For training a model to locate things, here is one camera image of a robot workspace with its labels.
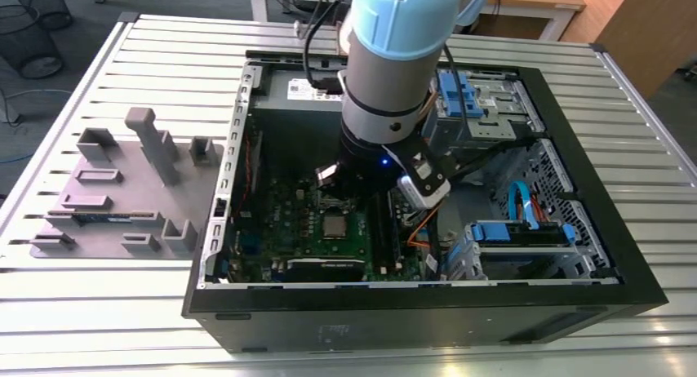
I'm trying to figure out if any metal socket cover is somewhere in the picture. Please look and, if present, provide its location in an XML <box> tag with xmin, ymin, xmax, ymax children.
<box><xmin>316</xmin><ymin>196</ymin><xmax>355</xmax><ymax>214</ymax></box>

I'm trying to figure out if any grey power supply unit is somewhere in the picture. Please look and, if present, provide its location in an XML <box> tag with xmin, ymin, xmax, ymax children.
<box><xmin>251</xmin><ymin>69</ymin><xmax>350</xmax><ymax>178</ymax></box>

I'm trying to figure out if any green motherboard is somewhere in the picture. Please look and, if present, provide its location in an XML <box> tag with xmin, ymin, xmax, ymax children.
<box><xmin>232</xmin><ymin>171</ymin><xmax>430</xmax><ymax>283</ymax></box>

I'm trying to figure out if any low-profile graphics card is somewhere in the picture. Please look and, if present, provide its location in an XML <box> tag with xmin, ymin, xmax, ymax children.
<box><xmin>286</xmin><ymin>256</ymin><xmax>366</xmax><ymax>283</ymax></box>

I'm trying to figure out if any grey drive cage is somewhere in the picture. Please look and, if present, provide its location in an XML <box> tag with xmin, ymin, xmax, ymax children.
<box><xmin>429</xmin><ymin>70</ymin><xmax>546</xmax><ymax>164</ymax></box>

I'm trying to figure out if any blue plastic drive latch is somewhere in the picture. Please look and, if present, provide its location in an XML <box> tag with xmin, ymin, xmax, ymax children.
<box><xmin>438</xmin><ymin>73</ymin><xmax>486</xmax><ymax>119</ymax></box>

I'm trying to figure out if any hard disk in blue carrier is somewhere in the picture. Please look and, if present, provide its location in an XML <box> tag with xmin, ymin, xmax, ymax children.
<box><xmin>469</xmin><ymin>220</ymin><xmax>577</xmax><ymax>247</ymax></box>

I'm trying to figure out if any black PC case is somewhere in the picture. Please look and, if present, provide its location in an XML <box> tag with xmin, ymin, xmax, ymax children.
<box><xmin>180</xmin><ymin>49</ymin><xmax>669</xmax><ymax>353</ymax></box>

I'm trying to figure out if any grey parts rack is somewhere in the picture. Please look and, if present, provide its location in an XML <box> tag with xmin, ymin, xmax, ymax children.
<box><xmin>27</xmin><ymin>107</ymin><xmax>226</xmax><ymax>260</ymax></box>

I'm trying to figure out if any blue RAM stick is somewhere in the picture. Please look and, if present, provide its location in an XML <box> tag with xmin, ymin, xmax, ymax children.
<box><xmin>68</xmin><ymin>213</ymin><xmax>136</xmax><ymax>226</ymax></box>

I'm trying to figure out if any wooden cabinet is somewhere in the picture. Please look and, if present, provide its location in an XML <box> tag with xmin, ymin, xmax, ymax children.
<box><xmin>559</xmin><ymin>0</ymin><xmax>697</xmax><ymax>100</ymax></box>

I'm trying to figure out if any black mesh waste bin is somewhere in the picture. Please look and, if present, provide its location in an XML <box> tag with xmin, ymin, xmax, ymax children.
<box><xmin>0</xmin><ymin>1</ymin><xmax>75</xmax><ymax>81</ymax></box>

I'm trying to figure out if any orange wire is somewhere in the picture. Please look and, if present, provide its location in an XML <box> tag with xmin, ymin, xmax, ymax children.
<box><xmin>405</xmin><ymin>213</ymin><xmax>443</xmax><ymax>248</ymax></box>

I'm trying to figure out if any blue data cable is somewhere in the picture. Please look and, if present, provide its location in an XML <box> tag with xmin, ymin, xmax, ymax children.
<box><xmin>505</xmin><ymin>180</ymin><xmax>541</xmax><ymax>231</ymax></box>

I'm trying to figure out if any black cable bundle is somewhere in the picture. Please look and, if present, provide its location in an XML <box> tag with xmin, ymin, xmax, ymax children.
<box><xmin>423</xmin><ymin>135</ymin><xmax>553</xmax><ymax>231</ymax></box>

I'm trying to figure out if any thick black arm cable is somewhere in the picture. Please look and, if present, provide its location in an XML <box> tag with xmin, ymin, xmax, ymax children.
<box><xmin>302</xmin><ymin>0</ymin><xmax>346</xmax><ymax>95</ymax></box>

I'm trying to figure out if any wooden desk white frame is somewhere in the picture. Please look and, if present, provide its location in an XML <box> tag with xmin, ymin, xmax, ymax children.
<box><xmin>478</xmin><ymin>0</ymin><xmax>588</xmax><ymax>43</ymax></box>

